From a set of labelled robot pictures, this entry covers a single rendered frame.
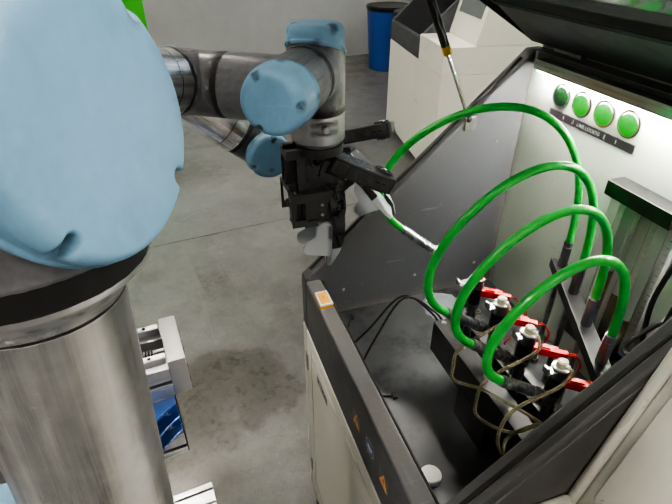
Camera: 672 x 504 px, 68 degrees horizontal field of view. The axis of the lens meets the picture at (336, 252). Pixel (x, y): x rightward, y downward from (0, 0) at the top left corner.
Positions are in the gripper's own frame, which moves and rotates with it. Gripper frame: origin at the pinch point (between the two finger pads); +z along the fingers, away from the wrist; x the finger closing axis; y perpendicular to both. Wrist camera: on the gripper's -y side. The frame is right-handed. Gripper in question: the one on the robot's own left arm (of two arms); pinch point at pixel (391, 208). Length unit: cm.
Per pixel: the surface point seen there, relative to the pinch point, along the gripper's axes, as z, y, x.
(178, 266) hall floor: -32, 168, -140
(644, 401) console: 36, -21, 30
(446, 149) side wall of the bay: -1.4, -10.8, -26.0
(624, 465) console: 43, -14, 32
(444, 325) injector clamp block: 26.6, 7.0, -2.8
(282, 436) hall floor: 53, 108, -54
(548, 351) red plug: 33.1, -11.0, 13.7
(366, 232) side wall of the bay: 2.9, 14.7, -19.3
